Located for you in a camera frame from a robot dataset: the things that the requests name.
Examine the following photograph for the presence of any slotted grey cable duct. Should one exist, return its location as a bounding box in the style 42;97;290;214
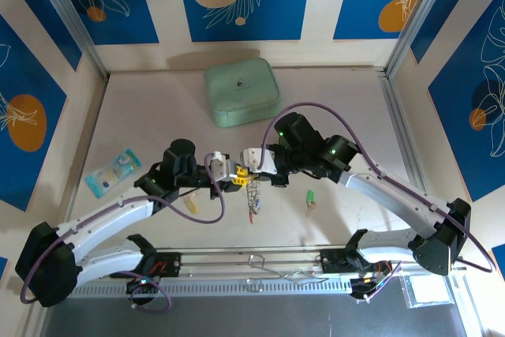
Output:
65;277;356;298

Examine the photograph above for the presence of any aluminium frame post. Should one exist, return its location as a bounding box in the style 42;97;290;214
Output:
384;0;455;77
28;0;110;80

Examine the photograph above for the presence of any clear plastic bag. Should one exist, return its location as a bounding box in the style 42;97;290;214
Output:
398;273;454;309

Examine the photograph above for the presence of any bent metal wire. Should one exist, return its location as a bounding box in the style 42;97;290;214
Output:
244;253;331;294

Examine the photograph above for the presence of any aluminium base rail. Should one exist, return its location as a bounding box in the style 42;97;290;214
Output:
155;245;462;281

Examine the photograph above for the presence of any yellow key tag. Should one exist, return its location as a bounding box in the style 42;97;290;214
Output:
183;193;202;214

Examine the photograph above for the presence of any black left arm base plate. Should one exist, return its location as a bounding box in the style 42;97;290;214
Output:
110;249;182;279

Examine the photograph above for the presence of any blue wet wipes packet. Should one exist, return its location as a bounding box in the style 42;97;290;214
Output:
84;148;142;199

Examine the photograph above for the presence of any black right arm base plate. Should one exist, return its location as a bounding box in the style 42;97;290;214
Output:
319;248;395;275

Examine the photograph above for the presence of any green headed key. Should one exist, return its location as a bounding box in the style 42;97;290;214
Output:
305;189;318;218

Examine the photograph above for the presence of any aluminium side rail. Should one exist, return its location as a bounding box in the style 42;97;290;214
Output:
61;76;110;235
378;70;439;235

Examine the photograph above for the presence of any mint green zip case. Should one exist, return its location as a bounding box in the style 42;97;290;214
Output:
203;56;282;129

